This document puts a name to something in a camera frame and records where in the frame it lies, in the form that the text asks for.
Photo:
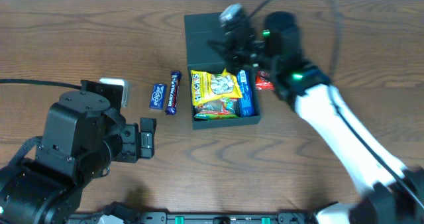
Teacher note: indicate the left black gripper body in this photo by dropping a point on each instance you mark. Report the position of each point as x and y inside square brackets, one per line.
[133, 142]

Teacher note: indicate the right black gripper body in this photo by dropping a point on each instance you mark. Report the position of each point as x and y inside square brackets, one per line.
[236, 50]

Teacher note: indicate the blue Eclipse mints box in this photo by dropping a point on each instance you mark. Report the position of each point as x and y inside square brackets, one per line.
[158, 96]

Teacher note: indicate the red Hacks candy bag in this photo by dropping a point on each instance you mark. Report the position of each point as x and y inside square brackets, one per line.
[263, 81]

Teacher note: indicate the yellow Hacks candy bag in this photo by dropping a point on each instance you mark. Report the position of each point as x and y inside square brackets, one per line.
[206, 87]

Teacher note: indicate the Dairy Milk chocolate bar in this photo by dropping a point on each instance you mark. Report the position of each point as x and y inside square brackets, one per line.
[174, 88]

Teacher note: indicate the blue Oreo cookie pack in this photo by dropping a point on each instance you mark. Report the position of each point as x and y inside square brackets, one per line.
[246, 104]

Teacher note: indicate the Haribo gummy worms bag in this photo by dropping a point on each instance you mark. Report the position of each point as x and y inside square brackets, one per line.
[223, 108]

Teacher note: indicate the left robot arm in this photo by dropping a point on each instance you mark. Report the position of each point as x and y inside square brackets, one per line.
[83, 135]

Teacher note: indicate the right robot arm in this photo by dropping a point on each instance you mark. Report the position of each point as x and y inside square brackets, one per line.
[390, 192]

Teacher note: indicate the dark green open box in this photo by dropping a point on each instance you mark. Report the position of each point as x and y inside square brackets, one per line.
[199, 29]

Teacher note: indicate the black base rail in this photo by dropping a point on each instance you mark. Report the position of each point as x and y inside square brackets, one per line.
[120, 213]

